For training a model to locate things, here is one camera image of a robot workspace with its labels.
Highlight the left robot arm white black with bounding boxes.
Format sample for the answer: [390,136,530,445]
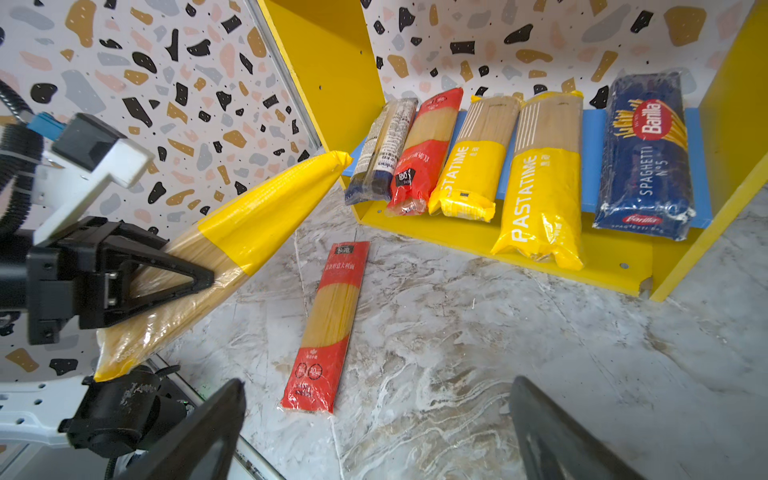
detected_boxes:
[1,217,214,461]

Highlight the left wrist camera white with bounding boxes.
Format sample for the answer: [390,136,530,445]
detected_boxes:
[27,113,155,244]

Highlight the yellow clear spaghetti bag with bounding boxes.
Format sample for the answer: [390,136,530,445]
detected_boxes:
[94,151,352,382]

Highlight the blue Barilla spaghetti box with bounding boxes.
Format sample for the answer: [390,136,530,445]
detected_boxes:
[593,72,696,241]

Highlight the left black corrugated cable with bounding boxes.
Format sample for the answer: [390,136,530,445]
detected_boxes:
[0,77,46,241]

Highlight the yellow Pastatime bag large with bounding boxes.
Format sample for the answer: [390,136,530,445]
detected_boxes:
[428,96,523,222]

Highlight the red yellow spaghetti bag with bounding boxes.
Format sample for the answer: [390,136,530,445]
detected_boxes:
[387,87,464,216]

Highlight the red spaghetti bag left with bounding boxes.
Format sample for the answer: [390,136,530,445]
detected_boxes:
[280,241,370,413]

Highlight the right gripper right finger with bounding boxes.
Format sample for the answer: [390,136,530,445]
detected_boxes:
[510,376,642,479]

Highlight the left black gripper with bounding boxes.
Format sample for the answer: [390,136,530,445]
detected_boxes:
[1,217,215,345]

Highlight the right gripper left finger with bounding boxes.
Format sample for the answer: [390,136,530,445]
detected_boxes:
[118,379,246,480]

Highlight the yellow shelf pink blue boards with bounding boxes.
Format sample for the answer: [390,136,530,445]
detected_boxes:
[259,1,767,301]

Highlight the clear label spaghetti bag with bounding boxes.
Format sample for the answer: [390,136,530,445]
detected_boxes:
[345,98,419,206]

